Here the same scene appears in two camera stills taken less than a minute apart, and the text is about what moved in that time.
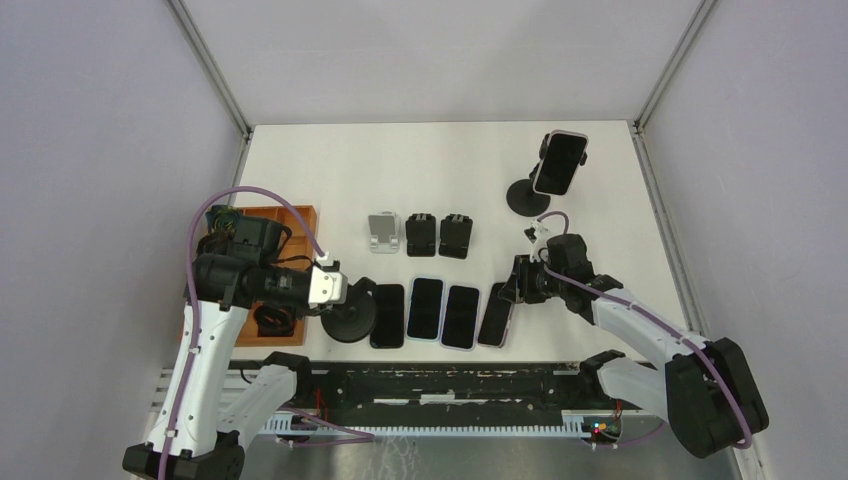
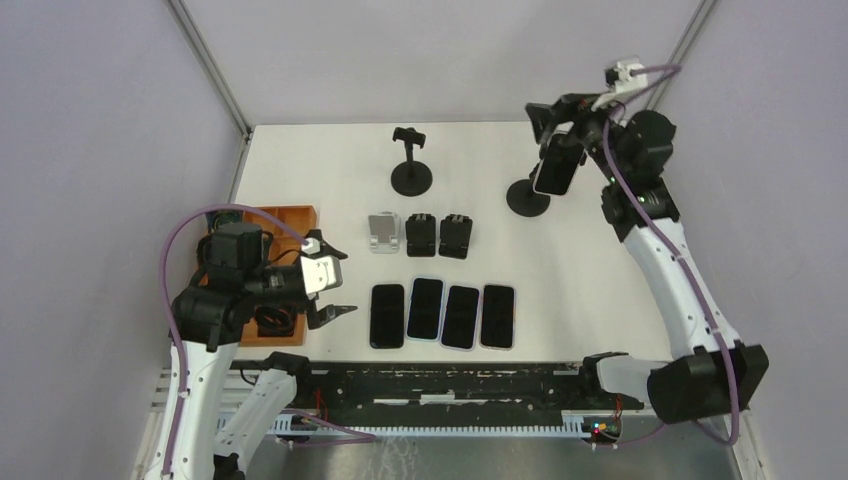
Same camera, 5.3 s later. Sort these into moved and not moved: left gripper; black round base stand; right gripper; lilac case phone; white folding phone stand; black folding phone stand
Moved: left gripper; right gripper; black round base stand
Not moved: white folding phone stand; black folding phone stand; lilac case phone
